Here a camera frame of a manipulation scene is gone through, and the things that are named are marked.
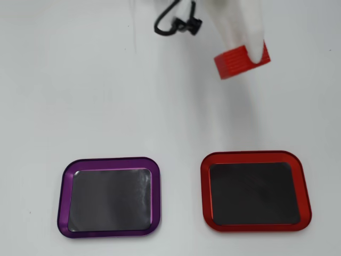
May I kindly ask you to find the purple metal tray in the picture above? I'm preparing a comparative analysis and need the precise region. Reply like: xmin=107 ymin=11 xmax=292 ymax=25
xmin=56 ymin=156 xmax=162 ymax=238

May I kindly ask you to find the red ribbed block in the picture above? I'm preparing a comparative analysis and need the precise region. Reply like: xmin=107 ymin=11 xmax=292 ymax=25
xmin=214 ymin=39 xmax=272 ymax=80

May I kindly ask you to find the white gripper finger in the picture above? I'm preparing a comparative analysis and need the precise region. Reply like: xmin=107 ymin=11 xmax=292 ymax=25
xmin=215 ymin=0 xmax=247 ymax=51
xmin=239 ymin=0 xmax=265 ymax=66

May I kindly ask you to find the red metal tray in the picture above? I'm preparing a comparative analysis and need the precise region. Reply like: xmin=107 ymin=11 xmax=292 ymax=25
xmin=200 ymin=150 xmax=312 ymax=233

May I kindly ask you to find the black cable tie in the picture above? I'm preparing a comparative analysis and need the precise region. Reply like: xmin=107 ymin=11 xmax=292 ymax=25
xmin=173 ymin=17 xmax=203 ymax=36

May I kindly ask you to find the thick black cable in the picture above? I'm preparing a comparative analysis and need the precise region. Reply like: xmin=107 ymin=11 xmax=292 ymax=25
xmin=153 ymin=0 xmax=199 ymax=36

